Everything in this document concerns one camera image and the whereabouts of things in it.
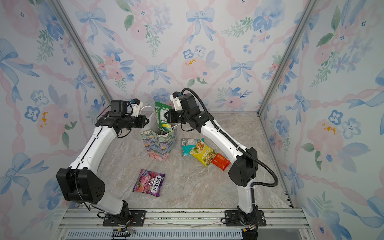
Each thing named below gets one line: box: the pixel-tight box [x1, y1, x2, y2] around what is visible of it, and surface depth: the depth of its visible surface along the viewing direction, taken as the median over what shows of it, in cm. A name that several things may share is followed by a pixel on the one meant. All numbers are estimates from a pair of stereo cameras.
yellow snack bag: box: [189, 140, 217, 167], surface depth 95 cm
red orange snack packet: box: [211, 153, 231, 171], surface depth 94 cm
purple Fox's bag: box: [132, 168, 165, 197], surface depth 85 cm
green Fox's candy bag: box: [155, 101, 172, 132], surface depth 80 cm
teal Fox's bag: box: [181, 138, 205, 157], surface depth 100 cm
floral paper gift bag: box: [140, 111, 176, 162], surface depth 84 cm
